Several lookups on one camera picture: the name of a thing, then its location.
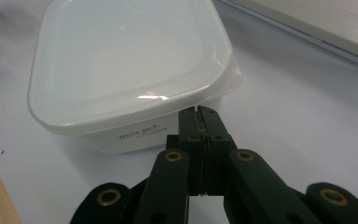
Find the white square lidded container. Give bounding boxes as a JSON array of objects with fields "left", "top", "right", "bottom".
[{"left": 27, "top": 0, "right": 243, "bottom": 156}]

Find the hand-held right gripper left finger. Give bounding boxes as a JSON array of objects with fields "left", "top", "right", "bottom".
[{"left": 166, "top": 106, "right": 205, "bottom": 197}]

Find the white wire storage rack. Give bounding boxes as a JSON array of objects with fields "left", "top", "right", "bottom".
[{"left": 216, "top": 0, "right": 358, "bottom": 73}]

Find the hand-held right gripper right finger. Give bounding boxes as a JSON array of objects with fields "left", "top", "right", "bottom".
[{"left": 197, "top": 105, "right": 238, "bottom": 197}]

